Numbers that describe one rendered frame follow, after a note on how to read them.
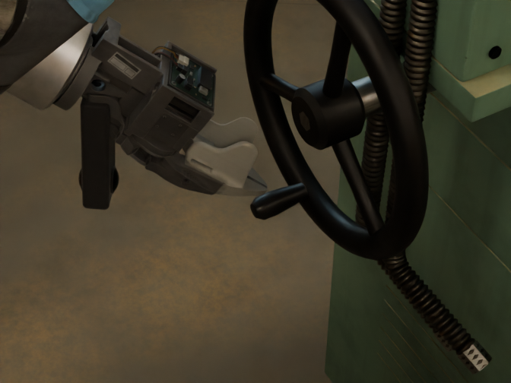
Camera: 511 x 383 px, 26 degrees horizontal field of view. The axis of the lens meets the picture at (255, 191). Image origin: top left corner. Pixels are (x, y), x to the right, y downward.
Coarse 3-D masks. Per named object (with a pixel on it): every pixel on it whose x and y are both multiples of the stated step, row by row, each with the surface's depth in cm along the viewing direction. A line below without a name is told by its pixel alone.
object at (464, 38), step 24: (408, 0) 98; (456, 0) 91; (480, 0) 89; (504, 0) 91; (456, 24) 92; (480, 24) 91; (504, 24) 93; (456, 48) 94; (480, 48) 93; (504, 48) 95; (456, 72) 95; (480, 72) 95
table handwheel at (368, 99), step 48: (336, 0) 90; (336, 48) 94; (384, 48) 88; (288, 96) 106; (336, 96) 99; (384, 96) 88; (288, 144) 113; (336, 144) 101; (336, 240) 107; (384, 240) 98
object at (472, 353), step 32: (384, 0) 98; (416, 0) 94; (416, 32) 95; (416, 64) 97; (416, 96) 99; (384, 128) 107; (384, 160) 110; (416, 288) 112; (448, 320) 112; (480, 352) 111
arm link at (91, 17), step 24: (0, 0) 67; (24, 0) 68; (48, 0) 70; (72, 0) 70; (96, 0) 71; (0, 24) 68; (24, 24) 69; (48, 24) 72; (72, 24) 73; (0, 48) 70; (24, 48) 72; (48, 48) 75; (0, 72) 75; (24, 72) 77
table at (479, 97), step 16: (368, 0) 104; (432, 64) 98; (432, 80) 99; (448, 80) 97; (480, 80) 96; (496, 80) 96; (448, 96) 98; (464, 96) 95; (480, 96) 94; (496, 96) 95; (464, 112) 96; (480, 112) 96
